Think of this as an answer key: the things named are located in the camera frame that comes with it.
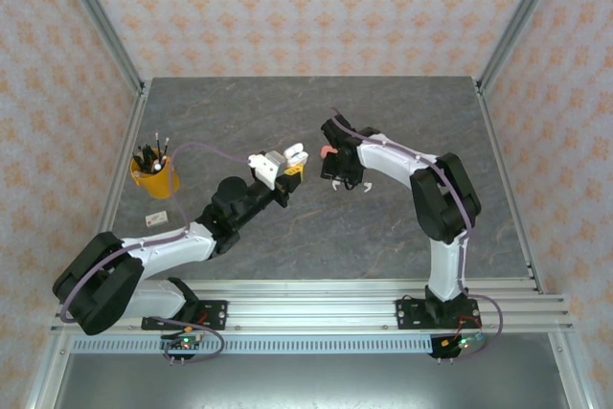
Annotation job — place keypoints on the white earbud charging case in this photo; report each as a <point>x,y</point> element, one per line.
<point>294,152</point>

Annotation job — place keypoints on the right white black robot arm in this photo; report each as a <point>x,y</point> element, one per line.
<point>388,160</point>

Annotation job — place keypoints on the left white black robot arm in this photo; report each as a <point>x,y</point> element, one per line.
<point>167,246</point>

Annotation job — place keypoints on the yellow pen cup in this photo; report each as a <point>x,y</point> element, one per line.
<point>155,184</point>

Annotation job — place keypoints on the small white rectangular card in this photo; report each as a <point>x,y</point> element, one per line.
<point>157,219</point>

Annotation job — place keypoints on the grey metal panel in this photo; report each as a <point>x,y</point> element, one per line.
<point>306,380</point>

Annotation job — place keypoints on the aluminium table side rail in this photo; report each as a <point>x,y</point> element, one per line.
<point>128,141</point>
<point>510,188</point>

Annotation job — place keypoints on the aluminium base rail beam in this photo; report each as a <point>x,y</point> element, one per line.
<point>311,308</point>

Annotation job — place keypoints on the aluminium frame post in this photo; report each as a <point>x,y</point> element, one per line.
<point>522,21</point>
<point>96,11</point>

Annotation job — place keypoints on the aluminium frame leg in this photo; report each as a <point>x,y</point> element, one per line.
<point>572,375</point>
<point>50,375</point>

